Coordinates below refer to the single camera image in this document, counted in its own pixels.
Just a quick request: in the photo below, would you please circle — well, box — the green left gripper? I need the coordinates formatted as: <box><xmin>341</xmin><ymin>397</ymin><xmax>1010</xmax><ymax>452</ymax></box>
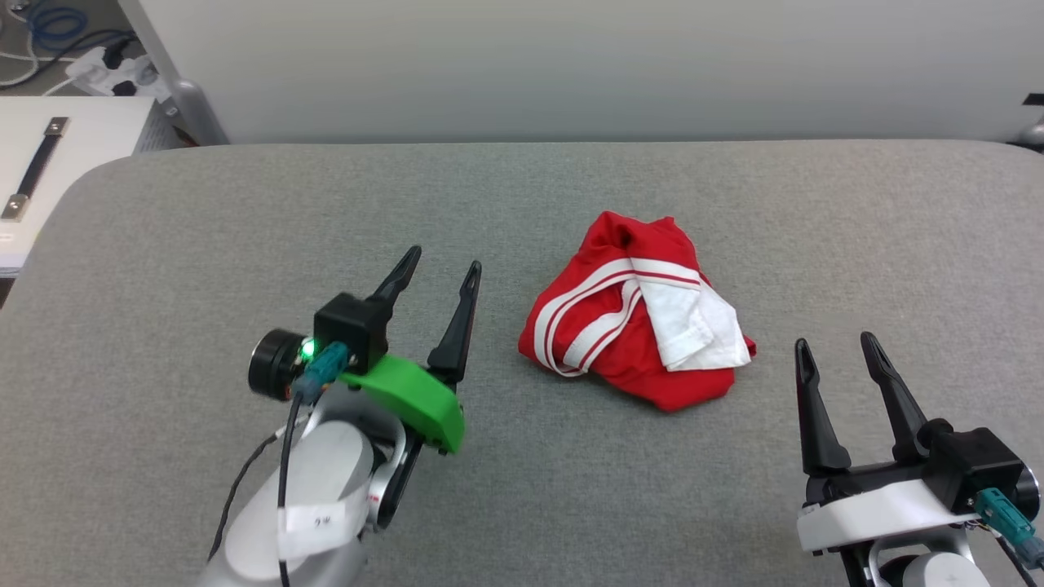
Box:
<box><xmin>338</xmin><ymin>245</ymin><xmax>483</xmax><ymax>529</ymax></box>

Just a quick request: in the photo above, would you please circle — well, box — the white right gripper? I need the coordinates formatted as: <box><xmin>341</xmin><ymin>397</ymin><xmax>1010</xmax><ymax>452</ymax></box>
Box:
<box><xmin>794</xmin><ymin>331</ymin><xmax>984</xmax><ymax>587</ymax></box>

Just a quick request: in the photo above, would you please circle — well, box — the red white basketball jersey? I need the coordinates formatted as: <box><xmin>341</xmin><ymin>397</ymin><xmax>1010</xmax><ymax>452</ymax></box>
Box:
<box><xmin>518</xmin><ymin>210</ymin><xmax>758</xmax><ymax>413</ymax></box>

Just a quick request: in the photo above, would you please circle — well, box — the black round left gripper motor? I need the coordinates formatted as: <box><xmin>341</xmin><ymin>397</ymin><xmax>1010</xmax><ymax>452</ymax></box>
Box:
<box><xmin>248</xmin><ymin>328</ymin><xmax>316</xmax><ymax>401</ymax></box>

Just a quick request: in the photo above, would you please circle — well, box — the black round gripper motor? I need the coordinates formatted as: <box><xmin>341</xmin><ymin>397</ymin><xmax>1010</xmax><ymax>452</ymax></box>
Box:
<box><xmin>248</xmin><ymin>328</ymin><xmax>316</xmax><ymax>401</ymax></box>
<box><xmin>1015</xmin><ymin>465</ymin><xmax>1044</xmax><ymax>524</ymax></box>

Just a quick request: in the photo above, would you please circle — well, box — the black round right gripper motor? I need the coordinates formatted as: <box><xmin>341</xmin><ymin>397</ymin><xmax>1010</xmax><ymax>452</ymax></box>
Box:
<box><xmin>1015</xmin><ymin>465</ymin><xmax>1044</xmax><ymax>524</ymax></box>

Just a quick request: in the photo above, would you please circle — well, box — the white paper label strip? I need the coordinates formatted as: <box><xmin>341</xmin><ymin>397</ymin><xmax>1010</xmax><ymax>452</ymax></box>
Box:
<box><xmin>280</xmin><ymin>493</ymin><xmax>369</xmax><ymax>560</ymax></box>

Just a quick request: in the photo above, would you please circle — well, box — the white partition panel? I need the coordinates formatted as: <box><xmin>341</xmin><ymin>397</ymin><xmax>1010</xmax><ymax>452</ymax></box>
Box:
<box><xmin>118</xmin><ymin>0</ymin><xmax>1044</xmax><ymax>148</ymax></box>

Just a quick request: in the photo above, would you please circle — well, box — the grey rounded partition foot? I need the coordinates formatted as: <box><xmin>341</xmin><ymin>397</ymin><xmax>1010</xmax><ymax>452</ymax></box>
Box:
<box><xmin>166</xmin><ymin>77</ymin><xmax>232</xmax><ymax>148</ymax></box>

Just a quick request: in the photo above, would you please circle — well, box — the white flat box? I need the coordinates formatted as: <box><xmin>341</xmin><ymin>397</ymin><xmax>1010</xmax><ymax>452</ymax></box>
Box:
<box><xmin>0</xmin><ymin>96</ymin><xmax>156</xmax><ymax>275</ymax></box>

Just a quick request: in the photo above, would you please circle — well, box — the black power plug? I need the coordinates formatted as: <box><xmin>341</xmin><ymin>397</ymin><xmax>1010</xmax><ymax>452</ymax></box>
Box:
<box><xmin>100</xmin><ymin>34</ymin><xmax>138</xmax><ymax>73</ymax></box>

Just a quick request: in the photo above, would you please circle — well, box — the white power strip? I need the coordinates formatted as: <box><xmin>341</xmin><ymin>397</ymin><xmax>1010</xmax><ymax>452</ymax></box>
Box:
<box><xmin>64</xmin><ymin>45</ymin><xmax>174</xmax><ymax>104</ymax></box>

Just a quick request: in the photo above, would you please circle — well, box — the teal left camera connector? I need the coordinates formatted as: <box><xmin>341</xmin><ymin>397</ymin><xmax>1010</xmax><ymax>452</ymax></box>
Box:
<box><xmin>291</xmin><ymin>342</ymin><xmax>351</xmax><ymax>405</ymax></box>

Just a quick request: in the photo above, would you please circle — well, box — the teal camera connector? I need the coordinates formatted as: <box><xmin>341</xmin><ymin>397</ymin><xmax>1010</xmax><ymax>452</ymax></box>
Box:
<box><xmin>974</xmin><ymin>488</ymin><xmax>1044</xmax><ymax>572</ymax></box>
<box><xmin>291</xmin><ymin>342</ymin><xmax>351</xmax><ymax>405</ymax></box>

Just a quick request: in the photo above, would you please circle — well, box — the teal right camera connector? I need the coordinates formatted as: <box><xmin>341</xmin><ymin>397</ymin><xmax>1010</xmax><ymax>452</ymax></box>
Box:
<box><xmin>974</xmin><ymin>488</ymin><xmax>1044</xmax><ymax>572</ymax></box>

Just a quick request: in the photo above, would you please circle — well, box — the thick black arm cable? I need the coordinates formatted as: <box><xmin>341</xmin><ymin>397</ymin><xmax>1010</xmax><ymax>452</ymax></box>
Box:
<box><xmin>276</xmin><ymin>391</ymin><xmax>307</xmax><ymax>587</ymax></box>

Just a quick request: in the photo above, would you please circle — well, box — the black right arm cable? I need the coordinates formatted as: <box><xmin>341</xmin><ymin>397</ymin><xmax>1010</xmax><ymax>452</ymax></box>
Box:
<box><xmin>993</xmin><ymin>534</ymin><xmax>1041</xmax><ymax>587</ymax></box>

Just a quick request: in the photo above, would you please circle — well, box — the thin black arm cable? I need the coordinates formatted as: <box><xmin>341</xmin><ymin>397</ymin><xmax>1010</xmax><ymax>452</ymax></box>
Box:
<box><xmin>207</xmin><ymin>432</ymin><xmax>283</xmax><ymax>563</ymax></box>

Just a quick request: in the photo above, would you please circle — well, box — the black strap with metal ends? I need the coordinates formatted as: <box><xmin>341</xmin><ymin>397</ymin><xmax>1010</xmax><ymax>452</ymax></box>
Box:
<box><xmin>0</xmin><ymin>117</ymin><xmax>71</xmax><ymax>223</ymax></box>

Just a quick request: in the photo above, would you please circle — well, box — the white floor cable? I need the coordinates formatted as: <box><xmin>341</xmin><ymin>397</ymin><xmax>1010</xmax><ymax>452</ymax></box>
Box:
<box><xmin>0</xmin><ymin>45</ymin><xmax>74</xmax><ymax>92</ymax></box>

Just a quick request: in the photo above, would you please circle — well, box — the blue coiled cable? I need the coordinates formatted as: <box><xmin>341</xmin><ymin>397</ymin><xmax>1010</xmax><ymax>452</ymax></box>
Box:
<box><xmin>24</xmin><ymin>0</ymin><xmax>92</xmax><ymax>51</ymax></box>

